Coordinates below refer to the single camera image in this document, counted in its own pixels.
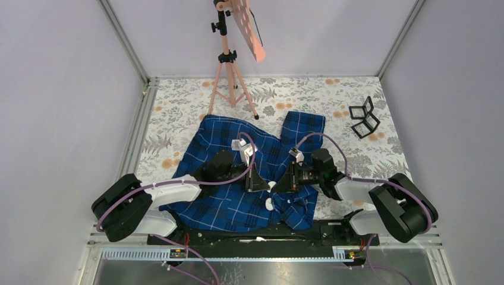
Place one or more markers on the floral table mat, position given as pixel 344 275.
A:
pixel 181 105

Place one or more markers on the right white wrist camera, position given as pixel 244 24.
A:
pixel 297 155

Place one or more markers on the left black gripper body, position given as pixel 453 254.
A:
pixel 248 177

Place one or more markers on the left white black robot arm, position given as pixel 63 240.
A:
pixel 128 207

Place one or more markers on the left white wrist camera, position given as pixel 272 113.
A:
pixel 246 150

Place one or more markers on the blue plaid shirt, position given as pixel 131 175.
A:
pixel 230 208

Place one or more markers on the pink tripod stand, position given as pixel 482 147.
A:
pixel 228 59

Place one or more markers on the pink perforated board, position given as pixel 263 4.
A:
pixel 241 12

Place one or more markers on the black jewelry box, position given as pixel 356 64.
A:
pixel 367 126

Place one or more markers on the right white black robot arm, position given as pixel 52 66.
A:
pixel 400 208

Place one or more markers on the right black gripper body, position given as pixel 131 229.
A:
pixel 298 174

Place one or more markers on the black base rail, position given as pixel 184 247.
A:
pixel 323 233

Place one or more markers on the grey slotted cable duct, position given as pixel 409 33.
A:
pixel 245 253

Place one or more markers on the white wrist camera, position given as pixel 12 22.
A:
pixel 246 150
pixel 297 155

